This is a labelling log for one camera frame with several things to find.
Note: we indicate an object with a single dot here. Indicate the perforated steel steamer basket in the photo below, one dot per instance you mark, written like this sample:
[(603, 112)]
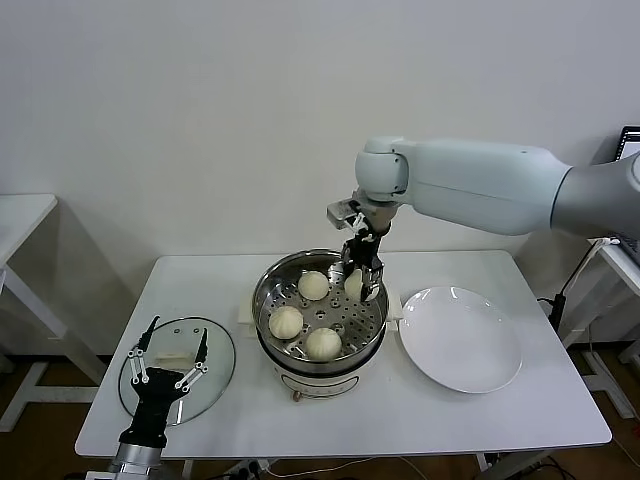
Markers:
[(270, 295)]

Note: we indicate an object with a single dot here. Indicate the round white plate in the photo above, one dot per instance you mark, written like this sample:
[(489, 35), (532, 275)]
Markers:
[(460, 340)]

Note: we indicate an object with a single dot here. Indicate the open dark laptop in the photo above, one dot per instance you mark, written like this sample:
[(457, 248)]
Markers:
[(631, 142)]

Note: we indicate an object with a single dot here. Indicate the round glass pot lid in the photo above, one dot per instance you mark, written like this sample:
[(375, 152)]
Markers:
[(222, 350)]

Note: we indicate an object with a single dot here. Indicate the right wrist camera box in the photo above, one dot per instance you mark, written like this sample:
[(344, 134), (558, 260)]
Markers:
[(342, 212)]

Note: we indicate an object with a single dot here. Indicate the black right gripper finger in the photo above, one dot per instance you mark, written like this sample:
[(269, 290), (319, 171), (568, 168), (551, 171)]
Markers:
[(372, 285), (349, 267)]

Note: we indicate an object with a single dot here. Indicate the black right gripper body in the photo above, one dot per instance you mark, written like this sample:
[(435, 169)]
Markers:
[(365, 250)]

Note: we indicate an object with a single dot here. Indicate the stainless steel steamer pot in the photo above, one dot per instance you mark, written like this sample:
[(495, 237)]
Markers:
[(320, 385)]

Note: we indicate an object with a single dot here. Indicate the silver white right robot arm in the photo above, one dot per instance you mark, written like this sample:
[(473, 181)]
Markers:
[(475, 185)]

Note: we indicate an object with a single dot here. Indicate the white steamed baozi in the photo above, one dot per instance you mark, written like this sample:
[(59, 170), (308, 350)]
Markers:
[(285, 322), (323, 344), (313, 286), (354, 288)]

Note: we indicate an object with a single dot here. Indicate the empty white side table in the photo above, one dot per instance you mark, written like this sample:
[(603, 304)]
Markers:
[(20, 215)]

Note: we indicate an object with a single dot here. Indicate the white floor power strip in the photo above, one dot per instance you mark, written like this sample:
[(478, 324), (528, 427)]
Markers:
[(250, 468)]

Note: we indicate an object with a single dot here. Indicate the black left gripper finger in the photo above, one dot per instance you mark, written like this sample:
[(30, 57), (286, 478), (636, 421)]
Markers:
[(200, 347), (149, 334)]

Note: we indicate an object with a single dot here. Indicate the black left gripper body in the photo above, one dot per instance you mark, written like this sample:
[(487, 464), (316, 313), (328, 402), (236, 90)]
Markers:
[(156, 390)]

